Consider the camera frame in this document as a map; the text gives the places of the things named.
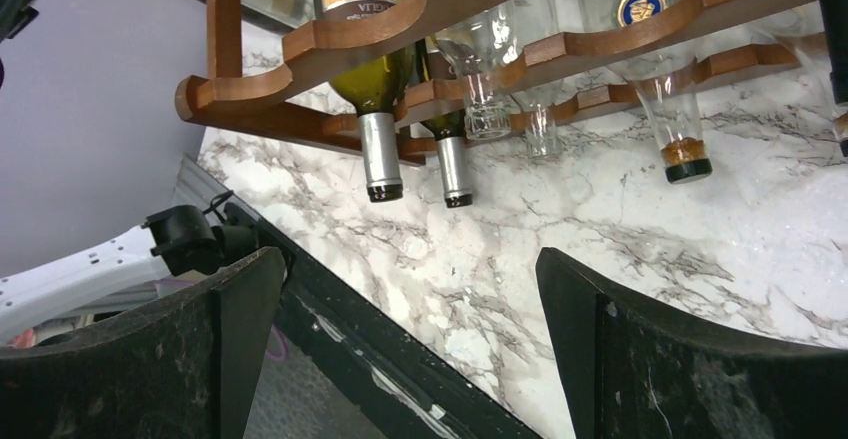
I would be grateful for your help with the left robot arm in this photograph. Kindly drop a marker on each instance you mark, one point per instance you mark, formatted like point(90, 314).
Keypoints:
point(90, 145)

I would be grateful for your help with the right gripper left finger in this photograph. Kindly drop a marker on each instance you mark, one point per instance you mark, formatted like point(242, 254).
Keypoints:
point(184, 366)

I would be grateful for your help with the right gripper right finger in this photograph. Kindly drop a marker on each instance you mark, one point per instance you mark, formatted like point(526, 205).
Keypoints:
point(634, 367)

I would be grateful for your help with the clear glass bottle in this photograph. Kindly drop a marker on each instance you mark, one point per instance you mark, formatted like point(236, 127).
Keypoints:
point(477, 47)
point(536, 20)

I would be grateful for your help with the green wine bottle brown label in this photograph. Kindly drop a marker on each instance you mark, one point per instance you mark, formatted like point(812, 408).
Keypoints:
point(373, 88)

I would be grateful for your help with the clear bottle with cork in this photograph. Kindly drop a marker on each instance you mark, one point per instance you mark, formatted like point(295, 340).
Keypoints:
point(663, 81)

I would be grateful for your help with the lower green wine bottle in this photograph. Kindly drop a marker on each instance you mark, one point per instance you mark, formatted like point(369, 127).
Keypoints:
point(448, 130)

